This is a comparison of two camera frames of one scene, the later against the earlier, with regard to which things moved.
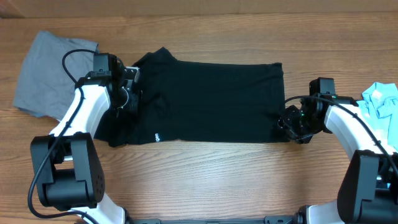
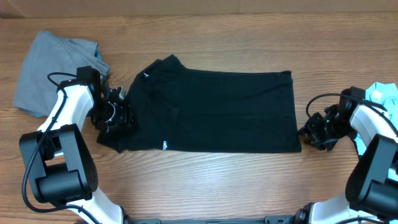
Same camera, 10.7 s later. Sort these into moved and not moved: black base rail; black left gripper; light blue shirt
Moved: black left gripper
Not moved: light blue shirt; black base rail
